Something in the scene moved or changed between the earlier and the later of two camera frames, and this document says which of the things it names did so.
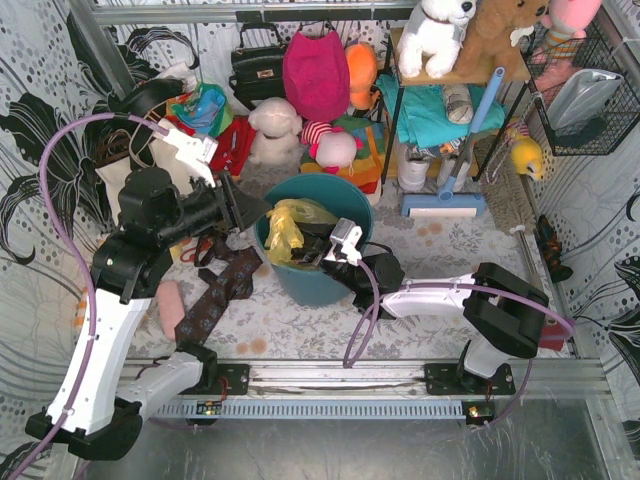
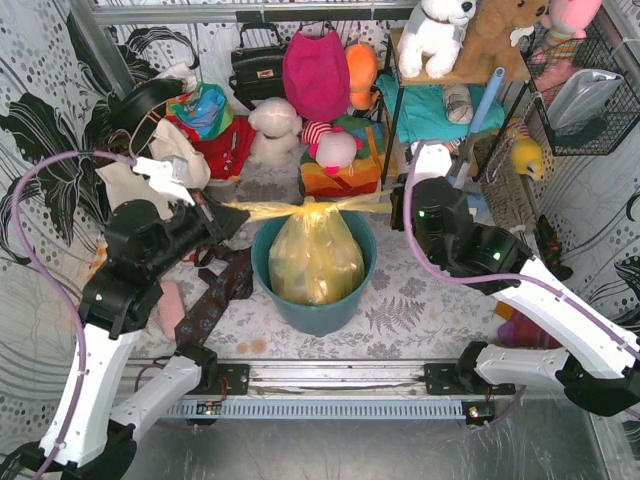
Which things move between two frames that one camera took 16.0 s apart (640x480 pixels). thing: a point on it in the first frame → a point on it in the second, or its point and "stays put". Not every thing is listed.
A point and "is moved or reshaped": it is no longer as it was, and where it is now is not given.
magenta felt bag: [316, 75] stays put
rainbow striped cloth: [366, 168] stays put
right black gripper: [326, 265] → [400, 209]
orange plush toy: [361, 66] stays put
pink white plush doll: [333, 148] stays put
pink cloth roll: [170, 306] stays put
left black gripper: [232, 201] → [211, 218]
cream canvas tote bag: [165, 156] stays put
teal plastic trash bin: [310, 286] → [321, 320]
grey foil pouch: [581, 95] stays put
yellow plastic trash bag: [284, 235] is moved or reshaped
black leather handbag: [258, 72] stays put
